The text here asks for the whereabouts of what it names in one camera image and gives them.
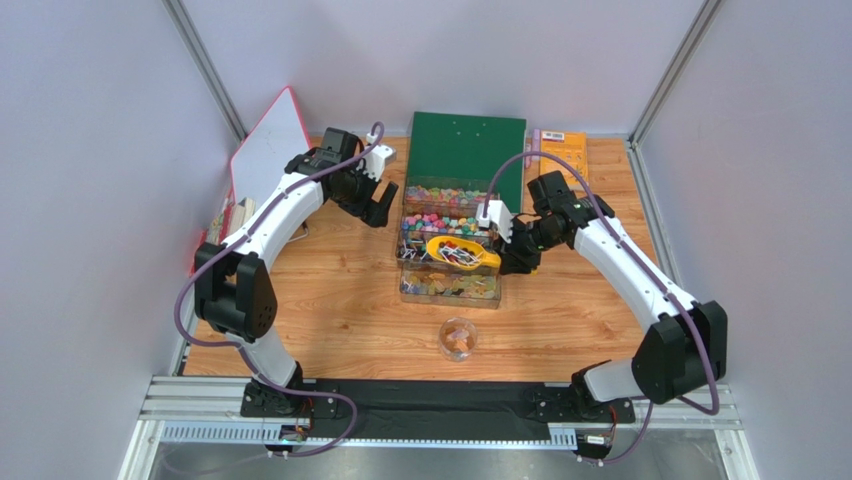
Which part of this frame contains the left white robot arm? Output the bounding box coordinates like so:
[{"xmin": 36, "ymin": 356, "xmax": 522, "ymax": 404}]
[{"xmin": 185, "ymin": 121, "xmax": 398, "ymax": 396}]

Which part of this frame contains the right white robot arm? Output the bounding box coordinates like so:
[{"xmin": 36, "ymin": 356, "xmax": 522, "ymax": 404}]
[{"xmin": 497, "ymin": 172, "xmax": 728, "ymax": 405}]

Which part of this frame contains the yellow plastic scoop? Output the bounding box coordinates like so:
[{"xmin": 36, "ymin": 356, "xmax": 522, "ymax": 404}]
[{"xmin": 426, "ymin": 235, "xmax": 501, "ymax": 271}]

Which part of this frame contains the clear box of gummy candies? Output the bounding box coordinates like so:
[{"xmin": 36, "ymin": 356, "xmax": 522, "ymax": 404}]
[{"xmin": 403, "ymin": 176, "xmax": 489, "ymax": 207}]

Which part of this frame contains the aluminium rail frame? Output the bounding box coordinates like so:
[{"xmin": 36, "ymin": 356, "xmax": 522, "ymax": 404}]
[{"xmin": 120, "ymin": 376, "xmax": 759, "ymax": 479}]

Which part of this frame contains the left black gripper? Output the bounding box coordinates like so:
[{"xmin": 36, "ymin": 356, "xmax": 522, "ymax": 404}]
[{"xmin": 332, "ymin": 160, "xmax": 399, "ymax": 228}]

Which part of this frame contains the red framed whiteboard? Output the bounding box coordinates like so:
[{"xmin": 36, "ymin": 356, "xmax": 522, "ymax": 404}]
[{"xmin": 228, "ymin": 86, "xmax": 311, "ymax": 203}]

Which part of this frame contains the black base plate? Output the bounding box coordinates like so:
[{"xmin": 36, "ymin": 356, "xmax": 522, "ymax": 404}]
[{"xmin": 240, "ymin": 379, "xmax": 636, "ymax": 441}]

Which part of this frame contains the clear box of lollipops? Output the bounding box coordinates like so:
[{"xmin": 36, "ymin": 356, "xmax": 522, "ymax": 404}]
[{"xmin": 395, "ymin": 232, "xmax": 499, "ymax": 274}]

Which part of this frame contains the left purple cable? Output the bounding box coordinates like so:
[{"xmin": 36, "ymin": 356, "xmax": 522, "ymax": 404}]
[{"xmin": 172, "ymin": 121, "xmax": 387, "ymax": 461}]

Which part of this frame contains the purple cable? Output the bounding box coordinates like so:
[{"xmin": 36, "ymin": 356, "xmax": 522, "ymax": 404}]
[
  {"xmin": 172, "ymin": 121, "xmax": 387, "ymax": 461},
  {"xmin": 482, "ymin": 150, "xmax": 721, "ymax": 466}
]

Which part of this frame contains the clear round jar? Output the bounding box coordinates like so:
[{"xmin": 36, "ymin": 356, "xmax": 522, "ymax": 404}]
[{"xmin": 438, "ymin": 317, "xmax": 478, "ymax": 362}]

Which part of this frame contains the clear box of star candies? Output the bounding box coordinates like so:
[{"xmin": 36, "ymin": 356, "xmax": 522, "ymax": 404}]
[{"xmin": 400, "ymin": 205, "xmax": 494, "ymax": 239}]

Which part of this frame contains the stack of books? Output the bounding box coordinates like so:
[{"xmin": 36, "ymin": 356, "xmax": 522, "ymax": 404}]
[{"xmin": 199, "ymin": 192, "xmax": 257, "ymax": 245}]

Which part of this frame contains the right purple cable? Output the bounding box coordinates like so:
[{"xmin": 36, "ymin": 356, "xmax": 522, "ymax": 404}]
[{"xmin": 482, "ymin": 150, "xmax": 721, "ymax": 466}]

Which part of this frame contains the pink marker pen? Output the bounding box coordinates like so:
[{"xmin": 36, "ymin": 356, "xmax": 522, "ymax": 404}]
[{"xmin": 524, "ymin": 128, "xmax": 541, "ymax": 169}]

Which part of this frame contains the green cutting mat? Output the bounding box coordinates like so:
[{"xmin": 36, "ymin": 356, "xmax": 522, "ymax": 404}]
[{"xmin": 405, "ymin": 111, "xmax": 527, "ymax": 192}]

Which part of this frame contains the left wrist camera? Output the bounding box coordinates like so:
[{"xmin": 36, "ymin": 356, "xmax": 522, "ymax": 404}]
[{"xmin": 363, "ymin": 134, "xmax": 397, "ymax": 181}]

